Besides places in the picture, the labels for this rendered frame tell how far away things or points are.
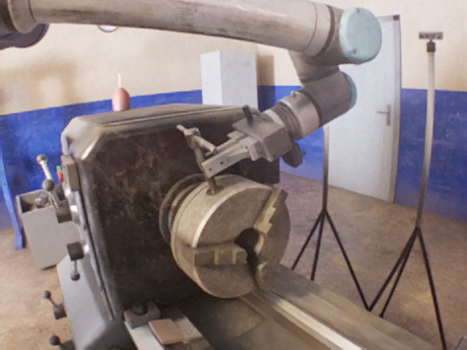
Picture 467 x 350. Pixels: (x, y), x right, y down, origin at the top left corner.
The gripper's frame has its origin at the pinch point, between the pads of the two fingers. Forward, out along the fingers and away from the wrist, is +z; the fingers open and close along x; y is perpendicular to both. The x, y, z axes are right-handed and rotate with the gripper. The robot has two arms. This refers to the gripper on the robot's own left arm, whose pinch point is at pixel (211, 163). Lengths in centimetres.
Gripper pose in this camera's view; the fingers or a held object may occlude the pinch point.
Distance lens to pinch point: 57.2
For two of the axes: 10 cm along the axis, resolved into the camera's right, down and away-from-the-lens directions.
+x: 3.9, 2.8, -8.8
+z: -8.5, 4.8, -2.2
